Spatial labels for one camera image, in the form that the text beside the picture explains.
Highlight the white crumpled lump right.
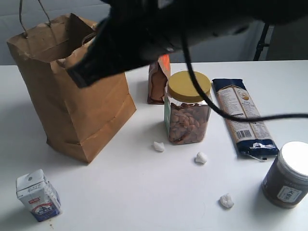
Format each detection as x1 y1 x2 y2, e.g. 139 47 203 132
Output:
219 193 234 209

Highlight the brown pouch orange label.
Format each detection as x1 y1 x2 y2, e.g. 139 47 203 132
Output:
147 54 171 104

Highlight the white crumpled lump left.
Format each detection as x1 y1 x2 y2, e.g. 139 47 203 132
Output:
153 141 165 152

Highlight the almond jar yellow lid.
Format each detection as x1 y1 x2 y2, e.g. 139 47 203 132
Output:
164 71 211 144

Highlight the white crumpled lump middle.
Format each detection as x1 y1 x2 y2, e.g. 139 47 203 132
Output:
194 152 208 165

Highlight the dark blue noodle package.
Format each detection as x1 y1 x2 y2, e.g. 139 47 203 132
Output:
212 78 279 161

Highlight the black cable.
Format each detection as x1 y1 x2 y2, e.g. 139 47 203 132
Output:
180 31 308 122

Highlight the white blue milk carton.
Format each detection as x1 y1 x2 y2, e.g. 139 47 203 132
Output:
16 169 63 222

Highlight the black light stand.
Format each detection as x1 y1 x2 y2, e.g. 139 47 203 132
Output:
253 23 270 61

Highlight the white crumpled lump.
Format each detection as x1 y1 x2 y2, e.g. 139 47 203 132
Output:
194 152 208 165
219 193 234 209
153 141 165 152

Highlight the dark jar white lid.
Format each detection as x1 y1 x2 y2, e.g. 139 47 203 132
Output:
261 141 308 209

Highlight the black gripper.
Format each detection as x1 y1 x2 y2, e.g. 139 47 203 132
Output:
65 0 183 89

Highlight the brown paper bag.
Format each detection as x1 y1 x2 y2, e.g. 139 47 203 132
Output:
7 13 136 163

